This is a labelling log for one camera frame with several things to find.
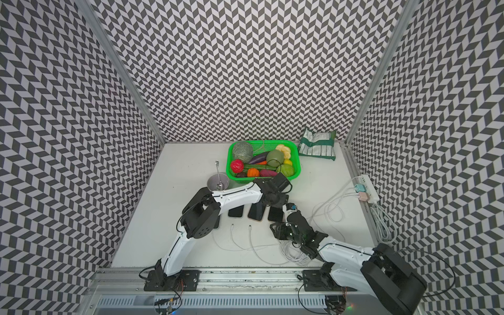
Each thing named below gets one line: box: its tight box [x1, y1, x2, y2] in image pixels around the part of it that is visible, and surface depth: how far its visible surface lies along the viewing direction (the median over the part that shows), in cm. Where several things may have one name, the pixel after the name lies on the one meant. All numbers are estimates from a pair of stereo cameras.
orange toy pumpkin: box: [246, 167, 260, 178], surface depth 100 cm
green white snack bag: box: [297, 127, 336, 161], surface depth 111 cm
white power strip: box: [360, 173, 380, 204], surface depth 98 cm
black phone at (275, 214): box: [267, 206, 284, 223], surface depth 91 cm
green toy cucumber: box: [244, 164, 277, 171], surface depth 101 cm
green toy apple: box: [266, 149, 285, 168], surface depth 105 cm
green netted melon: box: [232, 140, 254, 164], surface depth 101 cm
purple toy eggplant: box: [248, 150, 271, 165], surface depth 106 cm
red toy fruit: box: [231, 158, 245, 174], surface depth 98 cm
